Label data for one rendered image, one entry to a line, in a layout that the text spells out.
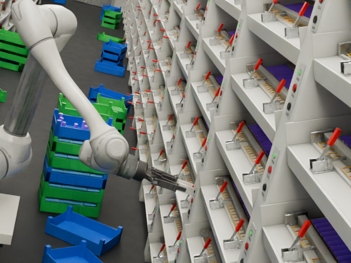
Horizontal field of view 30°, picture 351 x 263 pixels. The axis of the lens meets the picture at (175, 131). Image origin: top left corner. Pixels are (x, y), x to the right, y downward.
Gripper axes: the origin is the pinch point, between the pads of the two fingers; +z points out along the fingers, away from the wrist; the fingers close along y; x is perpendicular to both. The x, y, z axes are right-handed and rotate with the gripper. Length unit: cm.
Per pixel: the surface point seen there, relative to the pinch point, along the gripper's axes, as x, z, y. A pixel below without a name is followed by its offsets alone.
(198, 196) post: 7.0, -1.2, 25.3
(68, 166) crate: -38, -38, -80
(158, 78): 0, 2, -185
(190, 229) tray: -4.6, 1.0, 25.6
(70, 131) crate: -20, -43, -79
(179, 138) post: 5.2, -0.1, -44.7
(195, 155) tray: 13.1, -1.8, 1.0
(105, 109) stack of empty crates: -18, -26, -134
